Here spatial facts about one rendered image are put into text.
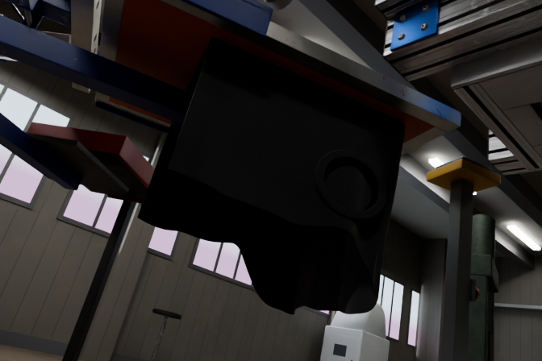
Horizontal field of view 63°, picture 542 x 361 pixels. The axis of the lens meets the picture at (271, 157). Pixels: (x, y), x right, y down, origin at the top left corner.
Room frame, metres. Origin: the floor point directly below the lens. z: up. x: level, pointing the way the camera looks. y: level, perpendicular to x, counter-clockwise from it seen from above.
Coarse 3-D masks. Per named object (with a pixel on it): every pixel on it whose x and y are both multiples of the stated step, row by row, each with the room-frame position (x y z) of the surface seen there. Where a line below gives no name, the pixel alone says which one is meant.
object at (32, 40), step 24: (0, 24) 0.79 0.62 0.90; (0, 48) 0.82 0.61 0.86; (24, 48) 0.81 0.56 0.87; (48, 48) 0.82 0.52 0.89; (72, 48) 0.83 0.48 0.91; (48, 72) 0.87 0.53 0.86; (72, 72) 0.85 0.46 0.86; (96, 72) 0.85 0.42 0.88; (120, 72) 0.87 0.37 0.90; (120, 96) 0.90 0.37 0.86; (144, 96) 0.89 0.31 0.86; (168, 96) 0.90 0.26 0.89; (192, 96) 0.92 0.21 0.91
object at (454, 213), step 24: (456, 168) 0.98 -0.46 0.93; (480, 168) 0.98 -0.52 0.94; (456, 192) 1.04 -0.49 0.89; (456, 216) 1.04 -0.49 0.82; (456, 240) 1.03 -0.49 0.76; (456, 264) 1.03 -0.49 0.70; (456, 288) 1.02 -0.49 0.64; (456, 312) 1.02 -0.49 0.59; (456, 336) 1.02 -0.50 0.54; (456, 360) 1.02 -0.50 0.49
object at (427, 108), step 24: (120, 0) 0.69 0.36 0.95; (168, 0) 0.66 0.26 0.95; (120, 24) 0.77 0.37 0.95; (216, 24) 0.69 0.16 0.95; (288, 48) 0.71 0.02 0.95; (312, 48) 0.72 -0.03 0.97; (336, 72) 0.75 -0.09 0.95; (360, 72) 0.75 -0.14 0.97; (96, 96) 1.12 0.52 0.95; (384, 96) 0.79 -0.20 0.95; (408, 96) 0.79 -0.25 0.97; (432, 120) 0.84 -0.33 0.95; (456, 120) 0.83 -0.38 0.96; (408, 144) 0.96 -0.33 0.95
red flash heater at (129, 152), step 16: (32, 128) 1.81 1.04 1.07; (48, 128) 1.80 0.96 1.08; (64, 128) 1.78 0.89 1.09; (96, 144) 1.74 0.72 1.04; (112, 144) 1.73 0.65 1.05; (128, 144) 1.75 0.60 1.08; (112, 160) 1.80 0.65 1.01; (128, 160) 1.80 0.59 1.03; (144, 160) 1.93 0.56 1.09; (128, 176) 1.97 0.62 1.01; (144, 176) 1.98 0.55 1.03; (96, 192) 2.39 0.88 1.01; (112, 192) 2.30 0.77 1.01; (128, 192) 2.22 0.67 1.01; (144, 192) 2.15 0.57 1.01
